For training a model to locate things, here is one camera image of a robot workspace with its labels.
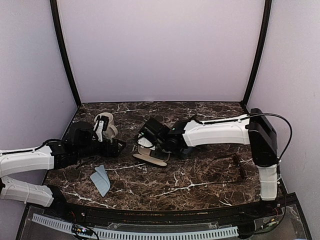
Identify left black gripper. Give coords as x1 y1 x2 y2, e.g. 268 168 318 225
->
75 137 126 161

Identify black glasses case cream lining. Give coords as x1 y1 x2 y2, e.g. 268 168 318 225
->
132 146 171 167

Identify blue cleaning cloth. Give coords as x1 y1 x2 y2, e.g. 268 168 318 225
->
90 165 111 197

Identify dark sunglasses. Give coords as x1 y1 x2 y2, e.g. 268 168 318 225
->
207 153 247 185

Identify grey glasses case green lining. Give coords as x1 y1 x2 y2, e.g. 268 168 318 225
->
177 146 194 159

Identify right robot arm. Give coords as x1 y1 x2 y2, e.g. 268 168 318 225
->
133 108 282 217

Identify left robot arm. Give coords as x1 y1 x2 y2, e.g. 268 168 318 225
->
0 120 126 218

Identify cream paper cup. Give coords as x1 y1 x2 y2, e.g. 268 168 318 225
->
94 112 119 141

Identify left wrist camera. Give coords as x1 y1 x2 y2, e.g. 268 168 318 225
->
93 115 109 142

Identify black front rail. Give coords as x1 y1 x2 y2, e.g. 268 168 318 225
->
27 193 298 226

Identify white slotted cable duct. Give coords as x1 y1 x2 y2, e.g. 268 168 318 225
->
31 213 239 240

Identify left black frame post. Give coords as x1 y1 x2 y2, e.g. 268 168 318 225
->
49 0 82 108

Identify black frame post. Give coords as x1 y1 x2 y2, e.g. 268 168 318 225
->
49 0 82 108
241 0 273 107

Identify right black frame post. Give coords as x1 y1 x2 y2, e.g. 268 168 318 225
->
241 0 273 107

